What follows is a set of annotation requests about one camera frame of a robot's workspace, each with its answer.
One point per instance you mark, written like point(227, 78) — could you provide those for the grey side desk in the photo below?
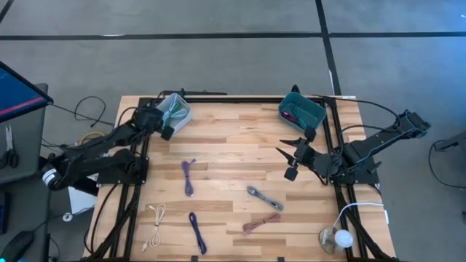
point(25, 145)

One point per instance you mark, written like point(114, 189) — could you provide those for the black rounded frame clamp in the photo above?
point(295, 89)

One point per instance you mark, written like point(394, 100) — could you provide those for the black computer mouse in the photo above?
point(16, 245)

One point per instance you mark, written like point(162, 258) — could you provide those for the white plastic bin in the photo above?
point(183, 116)

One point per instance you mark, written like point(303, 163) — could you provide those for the white paper sheet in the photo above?
point(81, 200)

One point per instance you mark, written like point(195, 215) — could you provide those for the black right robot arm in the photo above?
point(378, 140)

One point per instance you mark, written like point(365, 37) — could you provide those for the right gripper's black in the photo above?
point(308, 157)

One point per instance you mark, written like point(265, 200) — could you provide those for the black stand foot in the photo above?
point(453, 143)

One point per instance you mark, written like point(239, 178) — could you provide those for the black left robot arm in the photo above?
point(94, 149)

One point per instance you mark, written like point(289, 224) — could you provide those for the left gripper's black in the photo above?
point(148, 119)

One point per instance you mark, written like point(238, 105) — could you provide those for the black aluminium table frame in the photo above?
point(236, 99)

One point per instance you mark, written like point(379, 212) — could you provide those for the white tape roll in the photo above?
point(67, 217)

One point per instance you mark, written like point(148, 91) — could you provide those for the teal plastic bin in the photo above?
point(313, 114)

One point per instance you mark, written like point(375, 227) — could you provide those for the computer monitor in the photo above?
point(18, 92)

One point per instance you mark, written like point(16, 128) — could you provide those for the white ball lamp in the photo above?
point(343, 238)

